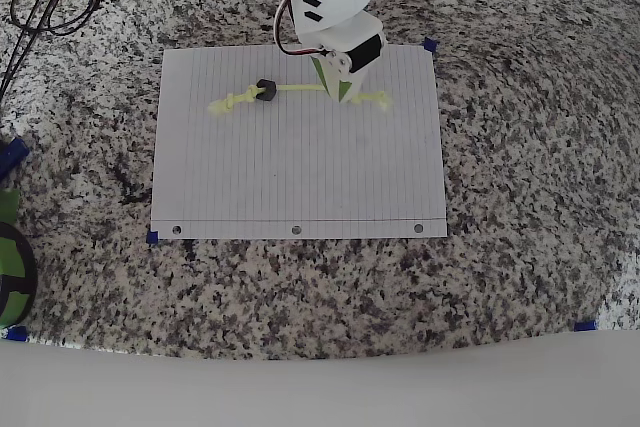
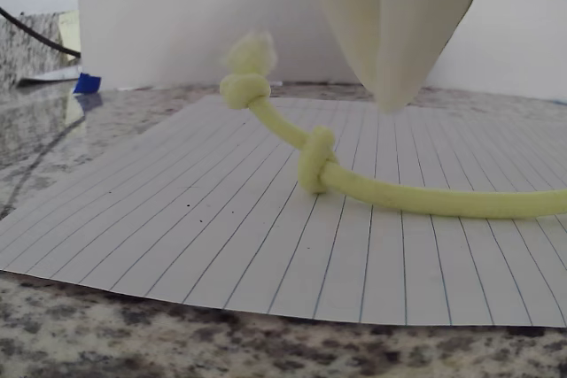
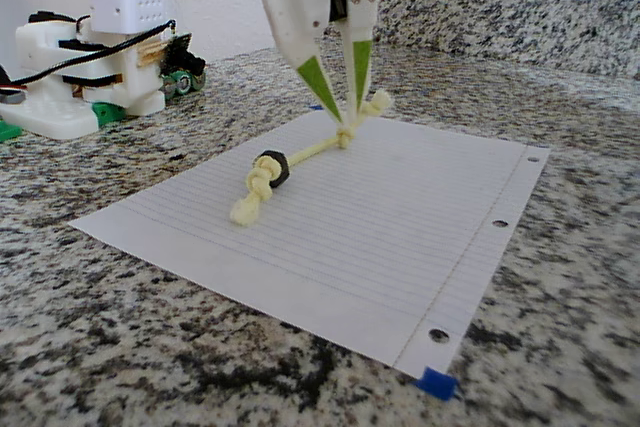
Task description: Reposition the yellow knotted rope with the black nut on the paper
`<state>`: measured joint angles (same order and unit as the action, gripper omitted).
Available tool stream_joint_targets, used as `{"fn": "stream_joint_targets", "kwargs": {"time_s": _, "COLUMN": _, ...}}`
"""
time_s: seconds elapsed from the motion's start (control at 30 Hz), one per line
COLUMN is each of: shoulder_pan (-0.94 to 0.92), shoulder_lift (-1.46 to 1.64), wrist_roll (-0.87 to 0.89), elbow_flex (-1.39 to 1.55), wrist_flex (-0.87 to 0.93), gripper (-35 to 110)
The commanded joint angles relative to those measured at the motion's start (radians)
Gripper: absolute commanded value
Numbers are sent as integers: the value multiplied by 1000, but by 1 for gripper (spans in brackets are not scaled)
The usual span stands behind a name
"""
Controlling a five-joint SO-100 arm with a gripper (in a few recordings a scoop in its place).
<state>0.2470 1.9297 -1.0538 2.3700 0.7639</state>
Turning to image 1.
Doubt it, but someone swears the green tape piece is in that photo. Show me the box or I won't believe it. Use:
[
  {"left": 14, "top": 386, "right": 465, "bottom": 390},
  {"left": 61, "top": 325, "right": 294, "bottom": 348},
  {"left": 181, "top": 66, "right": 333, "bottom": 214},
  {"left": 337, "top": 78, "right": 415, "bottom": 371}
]
[{"left": 0, "top": 188, "right": 22, "bottom": 226}]

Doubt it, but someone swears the green and black tape roll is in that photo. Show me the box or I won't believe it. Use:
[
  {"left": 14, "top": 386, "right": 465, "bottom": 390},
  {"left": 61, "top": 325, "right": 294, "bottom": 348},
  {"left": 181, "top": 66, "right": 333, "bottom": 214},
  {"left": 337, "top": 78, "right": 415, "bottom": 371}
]
[{"left": 0, "top": 220, "right": 39, "bottom": 329}]

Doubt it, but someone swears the yellow-green knotted rope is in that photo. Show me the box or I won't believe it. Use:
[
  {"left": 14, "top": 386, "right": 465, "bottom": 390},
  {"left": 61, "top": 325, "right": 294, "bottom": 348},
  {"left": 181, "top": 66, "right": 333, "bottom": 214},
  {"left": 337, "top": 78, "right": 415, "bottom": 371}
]
[{"left": 207, "top": 84, "right": 394, "bottom": 117}]

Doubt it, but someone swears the lined white paper sheet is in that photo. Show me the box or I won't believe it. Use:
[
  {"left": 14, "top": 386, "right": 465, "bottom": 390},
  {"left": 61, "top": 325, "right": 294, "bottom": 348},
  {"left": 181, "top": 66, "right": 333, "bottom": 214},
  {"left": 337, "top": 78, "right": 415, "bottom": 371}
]
[{"left": 149, "top": 43, "right": 449, "bottom": 241}]

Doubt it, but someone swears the black ring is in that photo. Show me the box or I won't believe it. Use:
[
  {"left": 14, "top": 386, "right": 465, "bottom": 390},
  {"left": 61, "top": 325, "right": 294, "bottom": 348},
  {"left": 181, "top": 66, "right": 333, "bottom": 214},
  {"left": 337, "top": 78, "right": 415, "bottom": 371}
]
[{"left": 254, "top": 77, "right": 277, "bottom": 102}]

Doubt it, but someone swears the red black white servo cable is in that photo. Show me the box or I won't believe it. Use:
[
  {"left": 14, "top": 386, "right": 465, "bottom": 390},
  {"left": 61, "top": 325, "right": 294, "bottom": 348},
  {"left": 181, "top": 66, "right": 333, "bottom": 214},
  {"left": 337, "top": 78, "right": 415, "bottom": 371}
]
[{"left": 273, "top": 0, "right": 329, "bottom": 57}]

